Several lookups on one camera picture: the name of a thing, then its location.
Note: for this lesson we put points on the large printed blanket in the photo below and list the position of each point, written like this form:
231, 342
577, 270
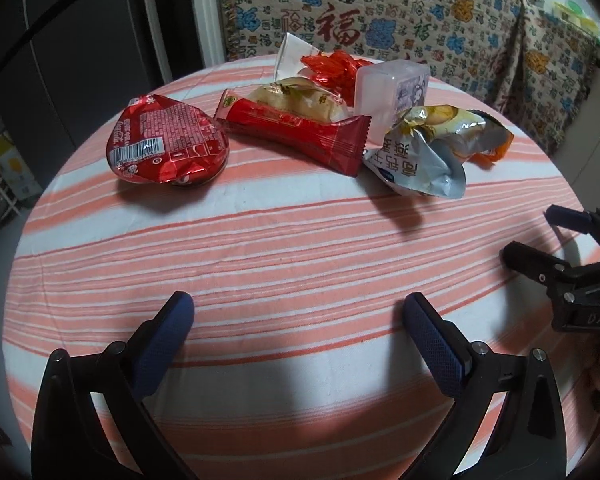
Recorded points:
380, 10

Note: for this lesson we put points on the orange striped tablecloth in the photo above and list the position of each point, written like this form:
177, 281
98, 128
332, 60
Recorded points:
280, 260

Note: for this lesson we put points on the yellow orange snack packet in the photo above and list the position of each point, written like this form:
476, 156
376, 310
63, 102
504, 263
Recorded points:
465, 125

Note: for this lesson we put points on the clear plastic box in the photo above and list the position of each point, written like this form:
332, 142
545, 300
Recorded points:
380, 85

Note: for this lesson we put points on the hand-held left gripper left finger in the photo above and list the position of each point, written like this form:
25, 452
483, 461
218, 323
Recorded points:
165, 340

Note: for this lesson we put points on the round red snack packet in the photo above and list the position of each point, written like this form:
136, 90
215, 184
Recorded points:
165, 135

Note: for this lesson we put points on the small printed blanket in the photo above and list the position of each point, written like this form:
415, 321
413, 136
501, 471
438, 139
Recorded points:
555, 70

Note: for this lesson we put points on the yellow green food container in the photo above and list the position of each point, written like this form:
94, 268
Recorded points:
575, 15

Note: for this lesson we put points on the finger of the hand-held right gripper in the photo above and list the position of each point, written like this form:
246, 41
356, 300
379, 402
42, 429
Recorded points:
530, 260
570, 217

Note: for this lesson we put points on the yellow cardboard box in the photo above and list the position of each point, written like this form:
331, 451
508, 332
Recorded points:
12, 165

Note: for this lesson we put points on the red plastic bag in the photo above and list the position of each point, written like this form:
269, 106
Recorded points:
335, 67

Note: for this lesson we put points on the long red snack wrapper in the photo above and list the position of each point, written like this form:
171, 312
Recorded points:
300, 132

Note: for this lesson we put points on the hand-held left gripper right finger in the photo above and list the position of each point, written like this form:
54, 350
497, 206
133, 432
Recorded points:
432, 345

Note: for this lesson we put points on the white storage rack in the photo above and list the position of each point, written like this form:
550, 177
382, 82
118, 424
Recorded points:
0, 195

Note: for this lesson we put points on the silver snack packet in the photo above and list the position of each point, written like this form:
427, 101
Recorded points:
420, 165

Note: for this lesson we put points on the dark grey refrigerator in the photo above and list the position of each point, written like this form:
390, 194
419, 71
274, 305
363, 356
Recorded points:
80, 35

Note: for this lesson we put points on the clear pastry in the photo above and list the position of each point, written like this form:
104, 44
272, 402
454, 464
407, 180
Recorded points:
300, 100

